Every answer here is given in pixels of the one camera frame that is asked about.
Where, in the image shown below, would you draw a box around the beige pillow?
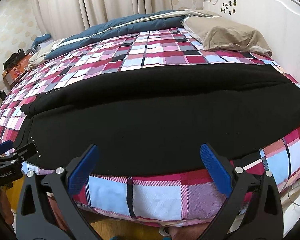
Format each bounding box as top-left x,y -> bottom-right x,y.
183,16 -> 272,56

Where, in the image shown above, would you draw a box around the white carved headboard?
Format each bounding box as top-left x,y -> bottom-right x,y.
204,0 -> 300,84

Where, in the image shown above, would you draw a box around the black bag on nightstand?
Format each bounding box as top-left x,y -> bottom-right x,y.
3,49 -> 26,70

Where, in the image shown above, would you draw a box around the orange box on nightstand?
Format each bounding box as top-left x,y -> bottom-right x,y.
2,53 -> 32,87

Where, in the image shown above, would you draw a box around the dark blue quilt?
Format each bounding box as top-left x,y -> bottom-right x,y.
33,10 -> 190,61

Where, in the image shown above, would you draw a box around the beige curtain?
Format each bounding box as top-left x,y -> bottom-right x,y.
31,0 -> 172,40

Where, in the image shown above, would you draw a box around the black pants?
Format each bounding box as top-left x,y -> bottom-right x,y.
14,63 -> 300,176

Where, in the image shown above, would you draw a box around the plaid bed sheet mattress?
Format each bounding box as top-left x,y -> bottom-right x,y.
0,28 -> 300,226

